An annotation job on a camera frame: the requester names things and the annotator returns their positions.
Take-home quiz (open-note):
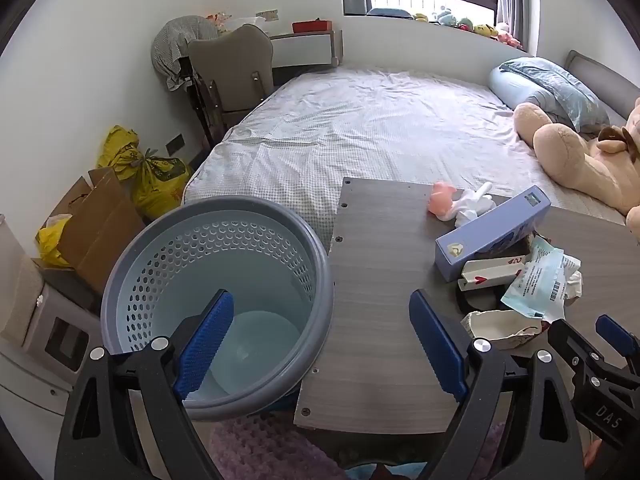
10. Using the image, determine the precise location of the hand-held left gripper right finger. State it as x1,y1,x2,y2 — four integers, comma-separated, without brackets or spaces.
408,288,586,480

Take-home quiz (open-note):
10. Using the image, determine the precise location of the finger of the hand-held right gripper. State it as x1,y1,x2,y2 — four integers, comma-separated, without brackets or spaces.
595,314,640,362
547,318,609,387

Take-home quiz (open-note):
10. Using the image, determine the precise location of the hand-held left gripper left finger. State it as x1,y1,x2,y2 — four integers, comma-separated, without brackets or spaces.
55,288,236,480

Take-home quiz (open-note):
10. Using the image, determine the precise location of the white tissue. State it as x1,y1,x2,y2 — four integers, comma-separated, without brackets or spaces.
561,256,585,302

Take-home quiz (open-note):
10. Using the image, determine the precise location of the torn white paper cup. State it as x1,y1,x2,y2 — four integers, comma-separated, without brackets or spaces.
460,309,544,351

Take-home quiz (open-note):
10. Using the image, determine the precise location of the blue white plastic wrapper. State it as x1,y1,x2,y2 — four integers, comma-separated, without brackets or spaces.
500,236,583,322

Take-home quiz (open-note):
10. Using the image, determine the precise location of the playing card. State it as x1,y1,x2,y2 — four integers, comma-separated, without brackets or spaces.
457,255,531,292

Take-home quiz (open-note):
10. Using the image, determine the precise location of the grey perforated plastic basket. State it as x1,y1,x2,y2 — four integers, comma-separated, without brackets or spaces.
100,196,335,421

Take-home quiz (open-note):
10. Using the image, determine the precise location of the brown snack packet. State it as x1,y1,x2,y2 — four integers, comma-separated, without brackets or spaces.
517,232,541,261

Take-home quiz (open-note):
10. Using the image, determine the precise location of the purple fluffy rug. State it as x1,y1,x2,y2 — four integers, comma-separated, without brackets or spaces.
207,410,351,480

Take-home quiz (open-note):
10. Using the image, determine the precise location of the long blue cardboard box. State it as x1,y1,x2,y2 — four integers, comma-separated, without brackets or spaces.
434,185,552,283

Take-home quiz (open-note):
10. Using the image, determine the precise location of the white toy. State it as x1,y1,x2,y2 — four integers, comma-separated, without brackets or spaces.
454,183,497,228

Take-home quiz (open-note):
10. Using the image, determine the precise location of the pink toy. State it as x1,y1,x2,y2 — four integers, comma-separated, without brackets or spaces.
429,181,463,221

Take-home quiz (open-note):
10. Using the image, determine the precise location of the brown cardboard box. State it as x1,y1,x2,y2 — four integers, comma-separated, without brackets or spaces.
47,167,146,296

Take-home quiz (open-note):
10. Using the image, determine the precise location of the white plastic cabinet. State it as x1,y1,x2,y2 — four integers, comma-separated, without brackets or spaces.
0,212,108,416

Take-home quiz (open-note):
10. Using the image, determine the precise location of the small yellow plastic bag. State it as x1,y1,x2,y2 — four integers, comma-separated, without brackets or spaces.
36,214,73,268

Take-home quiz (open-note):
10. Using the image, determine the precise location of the large beige teddy bear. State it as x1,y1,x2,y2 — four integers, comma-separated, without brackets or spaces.
514,97,640,236

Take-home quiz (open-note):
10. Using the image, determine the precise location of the bed with checked sheet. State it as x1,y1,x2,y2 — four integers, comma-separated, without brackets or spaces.
182,62,640,241

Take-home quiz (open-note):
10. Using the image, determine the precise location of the grey padded headboard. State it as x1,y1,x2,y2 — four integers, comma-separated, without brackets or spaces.
565,50,640,121

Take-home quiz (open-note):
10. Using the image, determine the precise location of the light blue pillow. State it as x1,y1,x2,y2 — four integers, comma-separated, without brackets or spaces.
487,56,612,133

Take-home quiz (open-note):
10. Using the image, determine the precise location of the grey padded chair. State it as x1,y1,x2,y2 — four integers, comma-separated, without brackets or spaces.
187,24,276,146

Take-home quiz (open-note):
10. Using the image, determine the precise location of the grey garment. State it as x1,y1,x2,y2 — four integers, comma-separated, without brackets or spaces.
151,15,221,92

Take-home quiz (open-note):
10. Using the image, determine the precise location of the row of plush toys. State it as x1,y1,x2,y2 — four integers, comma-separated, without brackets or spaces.
412,5,528,51

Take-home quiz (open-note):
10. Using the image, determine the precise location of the red box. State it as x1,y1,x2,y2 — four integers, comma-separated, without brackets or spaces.
292,19,333,34

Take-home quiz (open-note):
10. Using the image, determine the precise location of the white wall desk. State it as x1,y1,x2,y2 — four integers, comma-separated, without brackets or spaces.
270,29,345,68

